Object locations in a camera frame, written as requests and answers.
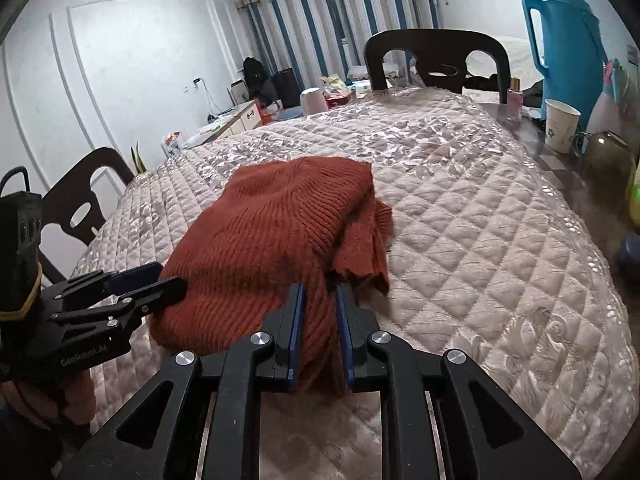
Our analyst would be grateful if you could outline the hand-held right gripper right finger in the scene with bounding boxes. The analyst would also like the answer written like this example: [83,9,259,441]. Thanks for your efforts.
[334,282,583,480]

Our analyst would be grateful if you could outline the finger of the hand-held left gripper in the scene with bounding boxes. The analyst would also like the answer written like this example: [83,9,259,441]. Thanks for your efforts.
[42,262,164,312]
[50,276,189,332]

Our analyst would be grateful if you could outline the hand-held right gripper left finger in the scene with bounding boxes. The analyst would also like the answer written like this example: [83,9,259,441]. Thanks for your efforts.
[57,282,307,480]

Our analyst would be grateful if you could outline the rust red knit sweater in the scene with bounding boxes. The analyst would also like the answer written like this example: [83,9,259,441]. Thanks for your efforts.
[147,156,393,396]

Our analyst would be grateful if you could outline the person's left hand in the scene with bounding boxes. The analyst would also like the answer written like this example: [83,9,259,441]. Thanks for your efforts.
[0,371,97,430]

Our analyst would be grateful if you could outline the dark wooden chair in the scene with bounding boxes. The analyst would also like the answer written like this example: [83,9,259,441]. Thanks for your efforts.
[37,147,136,286]
[364,29,512,103]

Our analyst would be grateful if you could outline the green potted plant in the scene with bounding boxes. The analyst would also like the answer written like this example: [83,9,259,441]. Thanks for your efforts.
[130,142,149,177]

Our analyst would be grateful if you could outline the beige quilted table cover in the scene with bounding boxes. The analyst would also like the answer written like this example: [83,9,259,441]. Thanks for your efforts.
[70,85,628,480]

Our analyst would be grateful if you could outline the white low cabinet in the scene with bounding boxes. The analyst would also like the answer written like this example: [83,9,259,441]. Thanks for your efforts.
[185,99,263,148]

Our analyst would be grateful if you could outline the black backpack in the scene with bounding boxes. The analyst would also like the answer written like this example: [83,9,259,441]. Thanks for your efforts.
[242,57,278,103]

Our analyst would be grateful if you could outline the black box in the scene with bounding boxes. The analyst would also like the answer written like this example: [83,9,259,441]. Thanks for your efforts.
[271,67,302,110]

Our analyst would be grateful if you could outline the small pink bottle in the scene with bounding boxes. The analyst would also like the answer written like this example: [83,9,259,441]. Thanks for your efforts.
[506,76,523,122]

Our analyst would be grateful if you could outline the white paper cup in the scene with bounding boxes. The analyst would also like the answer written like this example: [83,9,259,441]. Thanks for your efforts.
[544,98,582,155]

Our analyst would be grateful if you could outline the striped window curtains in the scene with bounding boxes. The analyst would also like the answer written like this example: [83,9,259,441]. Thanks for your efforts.
[227,0,443,91]

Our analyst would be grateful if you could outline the olive glass teapot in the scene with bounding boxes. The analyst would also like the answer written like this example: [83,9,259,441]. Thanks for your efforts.
[575,130,638,198]

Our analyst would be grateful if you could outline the bed with white bedding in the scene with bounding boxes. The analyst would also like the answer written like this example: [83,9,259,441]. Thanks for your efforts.
[465,35,543,92]

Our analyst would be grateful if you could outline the white pink-capped bottle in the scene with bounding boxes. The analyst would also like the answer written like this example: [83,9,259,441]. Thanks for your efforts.
[585,60,632,136]

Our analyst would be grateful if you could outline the blue thermos jug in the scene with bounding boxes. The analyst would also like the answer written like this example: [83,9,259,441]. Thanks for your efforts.
[522,0,610,133]

